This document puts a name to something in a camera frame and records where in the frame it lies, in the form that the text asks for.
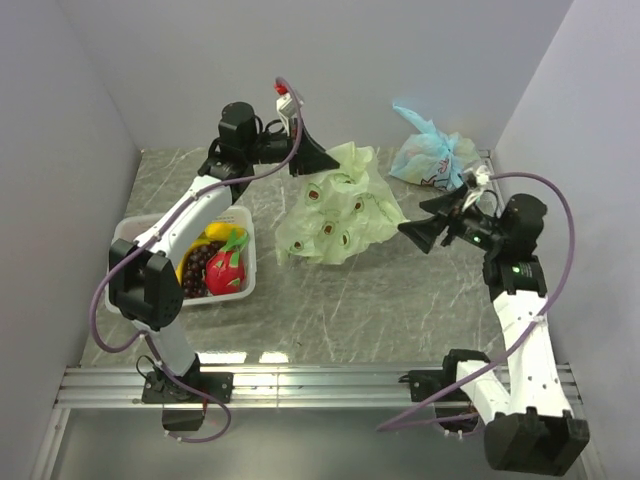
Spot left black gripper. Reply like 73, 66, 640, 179
245, 118, 340, 178

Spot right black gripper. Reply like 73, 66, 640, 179
398, 182, 506, 252

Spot light green plastic bag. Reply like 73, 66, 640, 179
275, 142, 407, 265

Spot pink fake dragon fruit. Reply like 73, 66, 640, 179
205, 232, 249, 296

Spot dark purple fake grapes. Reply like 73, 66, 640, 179
181, 242, 222, 298

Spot yellow fake mango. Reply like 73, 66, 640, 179
204, 222, 246, 242

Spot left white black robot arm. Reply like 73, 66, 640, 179
106, 92, 339, 402

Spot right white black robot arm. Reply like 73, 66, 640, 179
398, 187, 590, 477

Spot tied blue plastic bag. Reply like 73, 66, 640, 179
390, 104, 481, 192

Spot yellow fake banana bunch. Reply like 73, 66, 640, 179
175, 238, 211, 283

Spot white plastic basket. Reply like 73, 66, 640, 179
113, 205, 257, 309

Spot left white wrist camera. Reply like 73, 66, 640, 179
274, 78, 304, 134

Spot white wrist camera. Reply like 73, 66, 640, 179
462, 165, 491, 212
274, 78, 304, 134

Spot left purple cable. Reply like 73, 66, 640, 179
88, 75, 306, 446

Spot purple cable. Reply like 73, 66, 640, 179
88, 75, 306, 446
375, 172, 575, 434

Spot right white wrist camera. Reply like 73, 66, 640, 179
462, 165, 491, 212

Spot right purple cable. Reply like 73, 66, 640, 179
375, 172, 575, 434

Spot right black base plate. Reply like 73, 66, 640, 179
406, 369, 449, 403

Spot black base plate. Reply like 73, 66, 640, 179
406, 369, 449, 403
141, 371, 234, 404

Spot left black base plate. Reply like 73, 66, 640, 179
141, 371, 234, 404

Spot aluminium mounting rail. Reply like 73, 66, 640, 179
54, 364, 584, 410

